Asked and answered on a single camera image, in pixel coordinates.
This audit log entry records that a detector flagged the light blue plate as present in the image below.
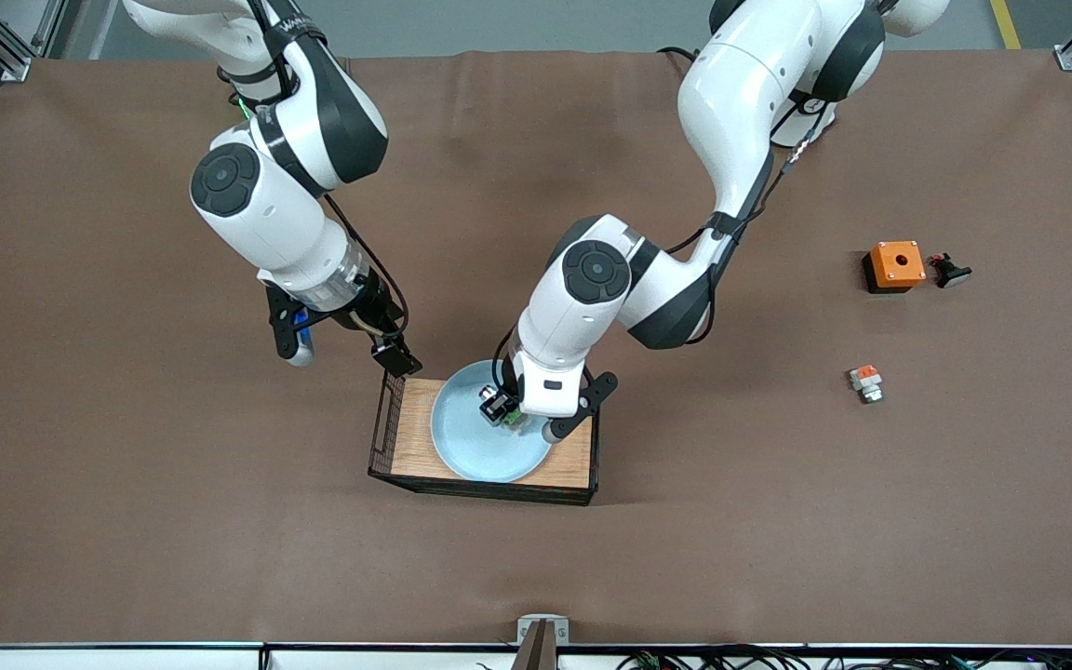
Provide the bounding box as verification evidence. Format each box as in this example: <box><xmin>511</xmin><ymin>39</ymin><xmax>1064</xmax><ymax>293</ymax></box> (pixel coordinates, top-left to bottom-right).
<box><xmin>431</xmin><ymin>360</ymin><xmax>556</xmax><ymax>483</ymax></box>

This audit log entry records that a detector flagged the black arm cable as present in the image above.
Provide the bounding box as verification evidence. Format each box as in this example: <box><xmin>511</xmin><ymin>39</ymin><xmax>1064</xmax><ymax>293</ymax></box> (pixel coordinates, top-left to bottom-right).
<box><xmin>220</xmin><ymin>0</ymin><xmax>411</xmax><ymax>341</ymax></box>
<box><xmin>657</xmin><ymin>45</ymin><xmax>839</xmax><ymax>347</ymax></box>

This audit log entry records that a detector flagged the black cable bundle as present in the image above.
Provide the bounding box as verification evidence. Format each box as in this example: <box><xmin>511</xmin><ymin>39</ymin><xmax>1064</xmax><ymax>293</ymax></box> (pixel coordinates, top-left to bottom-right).
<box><xmin>610</xmin><ymin>646</ymin><xmax>1072</xmax><ymax>670</ymax></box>

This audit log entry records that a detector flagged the brown table cover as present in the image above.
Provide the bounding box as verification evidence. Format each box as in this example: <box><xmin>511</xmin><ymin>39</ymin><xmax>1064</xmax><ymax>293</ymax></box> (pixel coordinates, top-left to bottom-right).
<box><xmin>0</xmin><ymin>48</ymin><xmax>1072</xmax><ymax>648</ymax></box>

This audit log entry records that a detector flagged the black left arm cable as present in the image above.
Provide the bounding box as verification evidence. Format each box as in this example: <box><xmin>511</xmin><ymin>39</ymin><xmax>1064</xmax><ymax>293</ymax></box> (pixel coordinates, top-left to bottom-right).
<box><xmin>657</xmin><ymin>45</ymin><xmax>839</xmax><ymax>347</ymax></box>

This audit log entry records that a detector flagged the orange button box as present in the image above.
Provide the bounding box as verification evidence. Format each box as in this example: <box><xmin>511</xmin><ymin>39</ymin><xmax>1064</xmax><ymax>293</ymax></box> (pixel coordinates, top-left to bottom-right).
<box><xmin>863</xmin><ymin>241</ymin><xmax>927</xmax><ymax>295</ymax></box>

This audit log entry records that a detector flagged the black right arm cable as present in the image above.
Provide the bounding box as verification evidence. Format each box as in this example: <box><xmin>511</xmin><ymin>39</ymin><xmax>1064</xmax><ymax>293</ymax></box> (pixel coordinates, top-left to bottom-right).
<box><xmin>220</xmin><ymin>0</ymin><xmax>411</xmax><ymax>341</ymax></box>

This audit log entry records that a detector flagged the white table edge rail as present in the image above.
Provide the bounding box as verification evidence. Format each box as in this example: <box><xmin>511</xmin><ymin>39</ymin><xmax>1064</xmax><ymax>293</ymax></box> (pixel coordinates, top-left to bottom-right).
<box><xmin>0</xmin><ymin>642</ymin><xmax>1072</xmax><ymax>670</ymax></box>

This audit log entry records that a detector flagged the black push button head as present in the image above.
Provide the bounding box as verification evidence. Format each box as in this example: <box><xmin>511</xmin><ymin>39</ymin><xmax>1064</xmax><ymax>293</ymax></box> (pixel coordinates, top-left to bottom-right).
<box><xmin>928</xmin><ymin>253</ymin><xmax>973</xmax><ymax>289</ymax></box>

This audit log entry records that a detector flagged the black wire basket wooden base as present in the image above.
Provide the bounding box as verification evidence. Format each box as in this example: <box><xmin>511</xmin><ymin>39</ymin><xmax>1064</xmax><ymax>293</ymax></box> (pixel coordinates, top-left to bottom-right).
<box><xmin>368</xmin><ymin>372</ymin><xmax>600</xmax><ymax>506</ymax></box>

